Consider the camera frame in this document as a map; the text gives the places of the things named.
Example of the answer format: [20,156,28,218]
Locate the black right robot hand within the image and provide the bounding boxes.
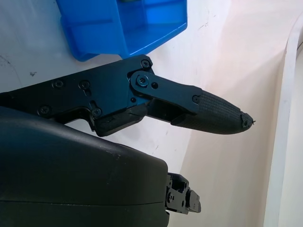
[0,54,258,227]

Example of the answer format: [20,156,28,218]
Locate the blue plastic tray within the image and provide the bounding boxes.
[59,0,188,63]

